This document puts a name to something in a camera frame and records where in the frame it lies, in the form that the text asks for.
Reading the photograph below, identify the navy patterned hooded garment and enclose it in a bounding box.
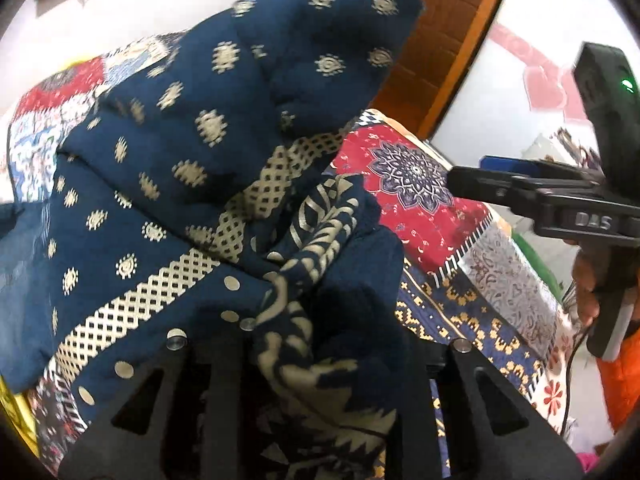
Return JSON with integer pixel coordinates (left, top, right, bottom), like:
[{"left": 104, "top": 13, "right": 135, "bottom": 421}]
[{"left": 0, "top": 0, "right": 426, "bottom": 480}]

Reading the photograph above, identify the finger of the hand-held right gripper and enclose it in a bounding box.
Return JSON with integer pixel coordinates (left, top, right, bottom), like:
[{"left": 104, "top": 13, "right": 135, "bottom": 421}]
[
  {"left": 480, "top": 156, "right": 551, "bottom": 180},
  {"left": 446, "top": 166, "right": 551, "bottom": 207}
]

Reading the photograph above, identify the wooden door frame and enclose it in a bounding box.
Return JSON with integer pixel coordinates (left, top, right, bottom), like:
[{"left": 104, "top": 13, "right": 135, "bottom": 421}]
[{"left": 400, "top": 0, "right": 518, "bottom": 141}]

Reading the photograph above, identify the yellow beige blanket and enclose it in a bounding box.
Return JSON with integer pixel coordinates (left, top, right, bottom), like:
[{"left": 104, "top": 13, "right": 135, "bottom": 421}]
[{"left": 0, "top": 375, "right": 41, "bottom": 461}]

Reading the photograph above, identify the black cable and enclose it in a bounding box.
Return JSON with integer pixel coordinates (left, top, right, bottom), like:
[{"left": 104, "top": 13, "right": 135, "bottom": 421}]
[{"left": 560, "top": 280, "right": 593, "bottom": 436}]

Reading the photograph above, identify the patchwork printed bed sheet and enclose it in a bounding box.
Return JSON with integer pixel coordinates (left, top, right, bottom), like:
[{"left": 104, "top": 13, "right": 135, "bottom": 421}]
[{"left": 0, "top": 35, "right": 576, "bottom": 480}]

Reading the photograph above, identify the person's right hand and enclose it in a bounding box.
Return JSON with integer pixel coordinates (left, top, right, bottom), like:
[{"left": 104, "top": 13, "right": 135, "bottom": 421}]
[{"left": 571, "top": 249, "right": 603, "bottom": 328}]

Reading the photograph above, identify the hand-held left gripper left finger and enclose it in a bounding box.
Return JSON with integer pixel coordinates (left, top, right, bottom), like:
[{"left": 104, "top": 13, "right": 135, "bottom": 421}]
[{"left": 57, "top": 317, "right": 258, "bottom": 480}]

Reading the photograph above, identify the green cloth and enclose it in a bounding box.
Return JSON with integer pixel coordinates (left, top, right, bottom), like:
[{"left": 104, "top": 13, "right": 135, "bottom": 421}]
[{"left": 517, "top": 232, "right": 563, "bottom": 291}]

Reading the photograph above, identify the person's right forearm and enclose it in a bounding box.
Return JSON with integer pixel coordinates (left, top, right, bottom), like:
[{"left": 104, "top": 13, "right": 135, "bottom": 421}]
[{"left": 595, "top": 320, "right": 640, "bottom": 433}]

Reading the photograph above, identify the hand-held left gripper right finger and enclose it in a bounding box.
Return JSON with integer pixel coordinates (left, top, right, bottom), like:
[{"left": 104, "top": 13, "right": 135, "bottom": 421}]
[{"left": 395, "top": 332, "right": 586, "bottom": 480}]

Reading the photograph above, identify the pink wall decoration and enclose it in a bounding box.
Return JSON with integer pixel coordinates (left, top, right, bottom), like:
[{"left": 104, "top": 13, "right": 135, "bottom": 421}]
[{"left": 487, "top": 22, "right": 593, "bottom": 123}]

